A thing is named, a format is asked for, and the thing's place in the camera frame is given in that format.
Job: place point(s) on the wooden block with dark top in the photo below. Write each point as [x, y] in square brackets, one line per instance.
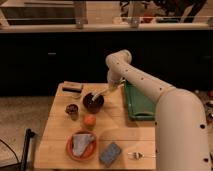
[72, 87]

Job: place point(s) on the orange plate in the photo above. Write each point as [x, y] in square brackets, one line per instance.
[89, 151]

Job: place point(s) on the black chair frame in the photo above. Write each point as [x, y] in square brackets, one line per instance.
[29, 135]

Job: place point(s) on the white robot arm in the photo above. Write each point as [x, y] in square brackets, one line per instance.
[181, 132]

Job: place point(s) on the grey cloth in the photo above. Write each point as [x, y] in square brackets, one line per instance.
[80, 143]

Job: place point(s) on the small dark cup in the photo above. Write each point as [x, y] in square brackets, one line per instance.
[72, 111]

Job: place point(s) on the blue grey sponge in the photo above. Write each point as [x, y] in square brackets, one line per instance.
[110, 154]

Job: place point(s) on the dark purple bowl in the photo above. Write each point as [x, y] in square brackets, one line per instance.
[93, 106]

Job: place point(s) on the white dish brush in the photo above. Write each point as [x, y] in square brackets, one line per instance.
[102, 92]

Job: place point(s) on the orange round object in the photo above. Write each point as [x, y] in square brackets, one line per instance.
[89, 121]

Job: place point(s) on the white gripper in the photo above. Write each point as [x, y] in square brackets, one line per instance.
[114, 79]

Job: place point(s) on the silver fork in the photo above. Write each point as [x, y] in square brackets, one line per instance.
[137, 155]

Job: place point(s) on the green cutting board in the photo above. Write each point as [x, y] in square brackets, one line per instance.
[140, 107]

